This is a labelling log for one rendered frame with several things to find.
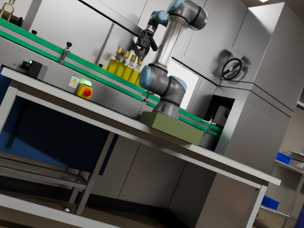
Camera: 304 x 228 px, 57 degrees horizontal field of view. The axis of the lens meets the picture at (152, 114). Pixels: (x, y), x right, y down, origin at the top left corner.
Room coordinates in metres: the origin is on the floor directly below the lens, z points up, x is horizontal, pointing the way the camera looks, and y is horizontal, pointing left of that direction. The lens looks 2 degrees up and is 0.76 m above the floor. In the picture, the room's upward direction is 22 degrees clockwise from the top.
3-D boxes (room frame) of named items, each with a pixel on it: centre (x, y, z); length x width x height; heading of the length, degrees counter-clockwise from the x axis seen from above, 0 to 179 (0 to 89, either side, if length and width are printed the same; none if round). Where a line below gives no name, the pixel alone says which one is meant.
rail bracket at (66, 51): (1.52, 0.56, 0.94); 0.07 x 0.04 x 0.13; 34
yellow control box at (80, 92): (1.60, 0.41, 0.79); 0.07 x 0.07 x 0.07; 34
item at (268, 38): (2.62, -0.86, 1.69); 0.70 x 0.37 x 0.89; 124
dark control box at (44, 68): (1.44, 0.64, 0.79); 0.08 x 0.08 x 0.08; 34
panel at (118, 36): (2.19, 0.11, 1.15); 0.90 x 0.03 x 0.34; 124
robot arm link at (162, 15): (1.85, 0.18, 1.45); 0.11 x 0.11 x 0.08; 21
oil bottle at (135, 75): (1.96, 0.22, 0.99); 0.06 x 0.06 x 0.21; 35
